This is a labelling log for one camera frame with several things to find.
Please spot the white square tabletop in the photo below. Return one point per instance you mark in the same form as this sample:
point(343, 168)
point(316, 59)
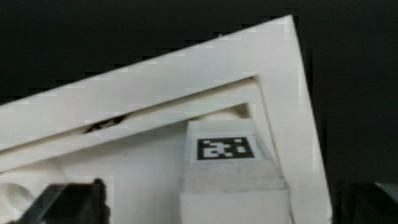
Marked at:
point(99, 130)

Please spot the white leg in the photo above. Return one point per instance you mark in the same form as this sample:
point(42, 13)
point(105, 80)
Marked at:
point(234, 192)

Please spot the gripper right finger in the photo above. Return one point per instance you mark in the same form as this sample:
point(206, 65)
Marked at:
point(366, 204)

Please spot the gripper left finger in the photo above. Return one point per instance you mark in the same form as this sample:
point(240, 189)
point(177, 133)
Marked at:
point(69, 204)

